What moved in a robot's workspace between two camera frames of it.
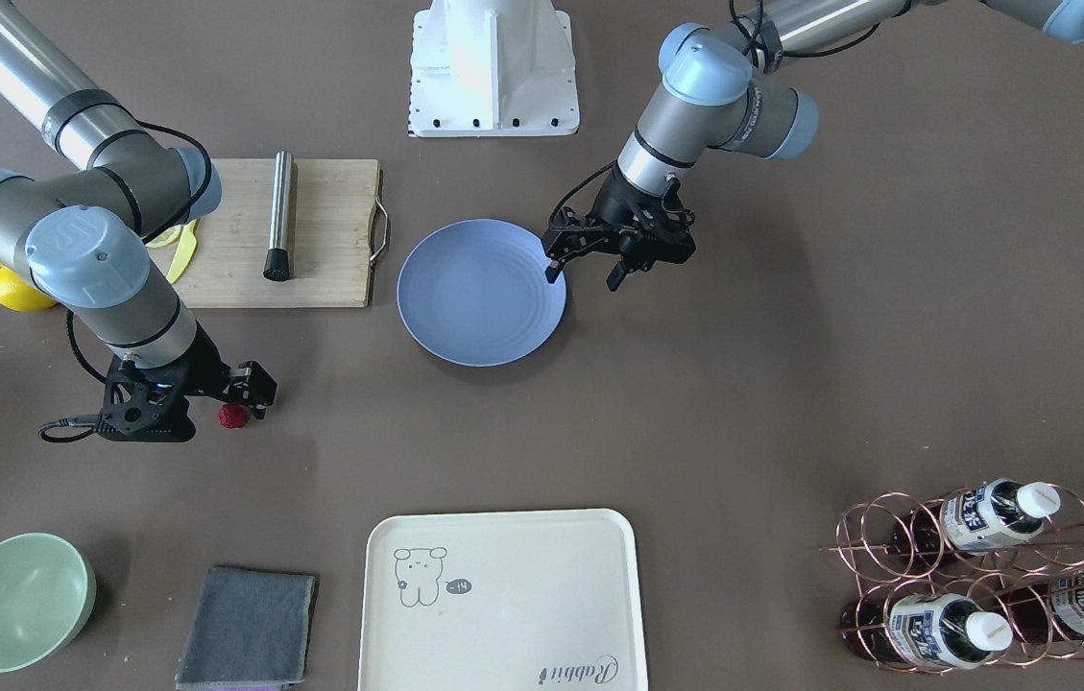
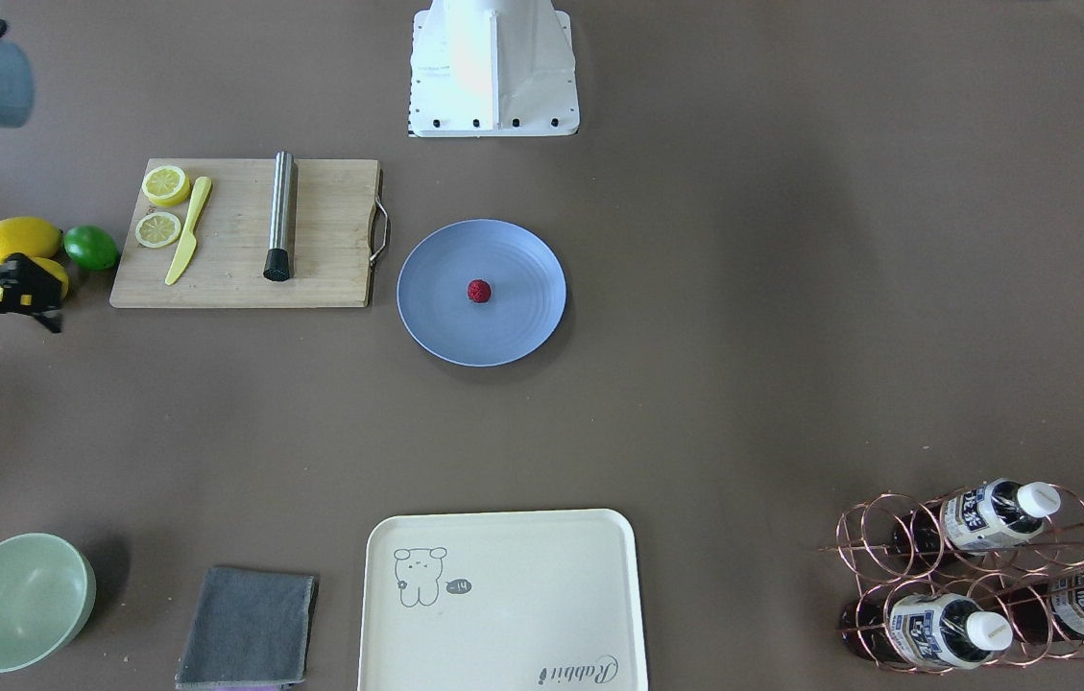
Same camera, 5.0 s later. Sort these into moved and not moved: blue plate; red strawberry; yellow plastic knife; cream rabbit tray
Moved: red strawberry
Not moved: blue plate; yellow plastic knife; cream rabbit tray
